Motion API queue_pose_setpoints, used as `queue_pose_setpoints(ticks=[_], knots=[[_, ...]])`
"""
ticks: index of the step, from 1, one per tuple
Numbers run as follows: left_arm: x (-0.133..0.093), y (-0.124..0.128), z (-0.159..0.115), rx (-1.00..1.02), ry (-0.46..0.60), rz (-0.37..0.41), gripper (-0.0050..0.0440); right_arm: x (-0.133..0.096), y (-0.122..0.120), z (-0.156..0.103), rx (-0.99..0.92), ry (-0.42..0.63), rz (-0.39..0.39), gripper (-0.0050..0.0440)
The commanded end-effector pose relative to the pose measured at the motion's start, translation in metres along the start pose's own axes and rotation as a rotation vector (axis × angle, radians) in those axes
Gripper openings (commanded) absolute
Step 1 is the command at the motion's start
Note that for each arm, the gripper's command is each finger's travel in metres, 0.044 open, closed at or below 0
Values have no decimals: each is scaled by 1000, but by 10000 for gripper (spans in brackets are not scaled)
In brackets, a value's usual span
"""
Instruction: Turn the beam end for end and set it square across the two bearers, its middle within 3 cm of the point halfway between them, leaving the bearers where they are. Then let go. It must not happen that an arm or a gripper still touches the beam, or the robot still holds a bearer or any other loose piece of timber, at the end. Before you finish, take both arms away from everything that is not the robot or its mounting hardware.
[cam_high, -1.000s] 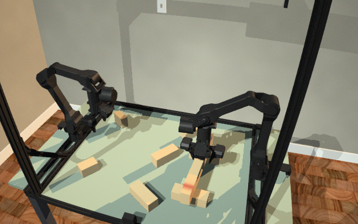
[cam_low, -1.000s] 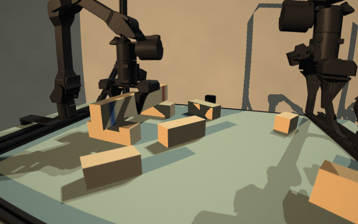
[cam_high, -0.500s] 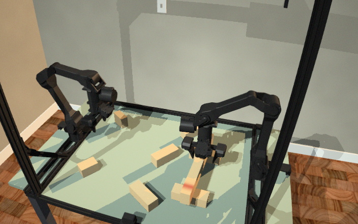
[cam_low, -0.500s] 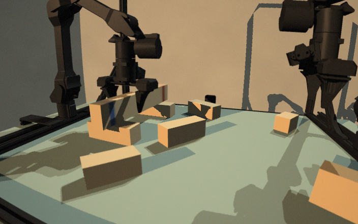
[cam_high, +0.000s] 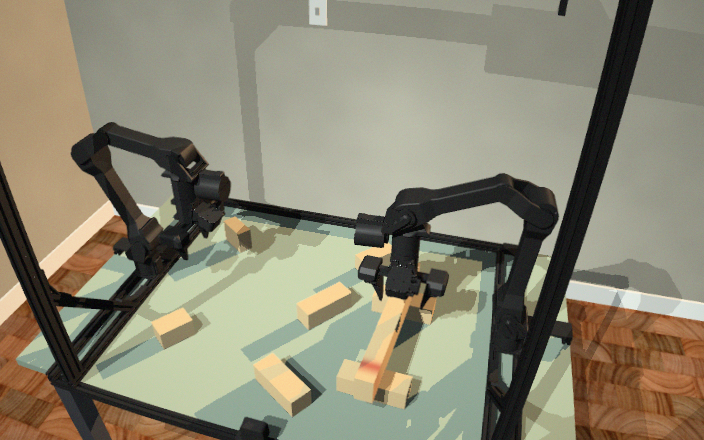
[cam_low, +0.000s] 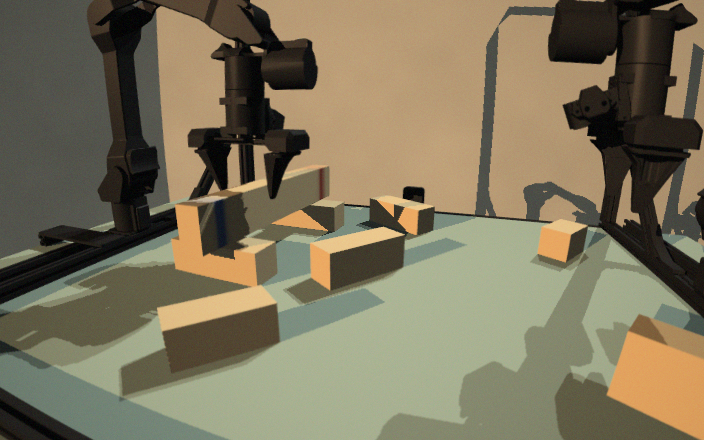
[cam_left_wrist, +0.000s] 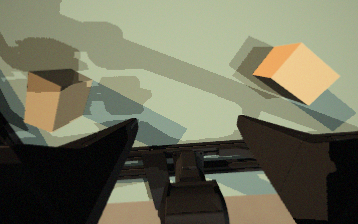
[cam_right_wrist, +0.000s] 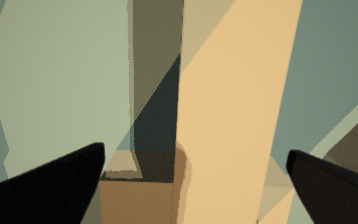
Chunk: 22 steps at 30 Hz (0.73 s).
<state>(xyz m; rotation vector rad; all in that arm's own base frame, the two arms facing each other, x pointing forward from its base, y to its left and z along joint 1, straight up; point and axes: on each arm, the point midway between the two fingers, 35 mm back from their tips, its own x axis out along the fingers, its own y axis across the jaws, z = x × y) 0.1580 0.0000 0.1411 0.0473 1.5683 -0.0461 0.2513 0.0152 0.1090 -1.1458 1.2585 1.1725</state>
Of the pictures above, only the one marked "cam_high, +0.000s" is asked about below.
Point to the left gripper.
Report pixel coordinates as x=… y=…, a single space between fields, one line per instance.
x=178 y=237

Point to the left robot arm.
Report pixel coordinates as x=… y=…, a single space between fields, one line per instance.
x=176 y=154

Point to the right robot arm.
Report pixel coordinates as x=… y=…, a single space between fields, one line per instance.
x=425 y=204

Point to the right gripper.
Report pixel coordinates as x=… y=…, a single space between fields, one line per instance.
x=370 y=270

